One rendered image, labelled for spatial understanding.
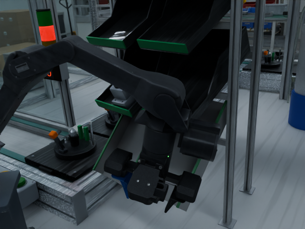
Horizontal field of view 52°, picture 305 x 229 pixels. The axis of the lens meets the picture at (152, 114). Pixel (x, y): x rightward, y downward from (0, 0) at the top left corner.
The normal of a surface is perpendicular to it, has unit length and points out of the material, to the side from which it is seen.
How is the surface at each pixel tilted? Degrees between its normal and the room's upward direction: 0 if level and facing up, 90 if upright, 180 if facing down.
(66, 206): 90
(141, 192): 29
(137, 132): 45
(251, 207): 0
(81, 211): 90
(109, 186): 90
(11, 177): 0
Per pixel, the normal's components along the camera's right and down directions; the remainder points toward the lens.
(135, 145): -0.53, -0.43
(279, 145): -0.06, -0.92
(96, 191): 0.83, 0.17
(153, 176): 0.00, -0.62
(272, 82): -0.55, 0.35
